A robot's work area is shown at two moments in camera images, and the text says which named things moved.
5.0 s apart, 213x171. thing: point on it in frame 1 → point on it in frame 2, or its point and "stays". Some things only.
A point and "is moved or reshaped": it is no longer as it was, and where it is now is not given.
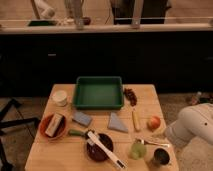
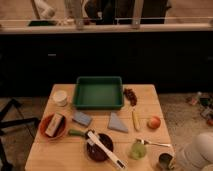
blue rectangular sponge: x=81 y=118 stays
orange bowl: x=60 y=129 stays
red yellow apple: x=154 y=123 stays
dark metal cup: x=161 y=157 is moved or reshaped
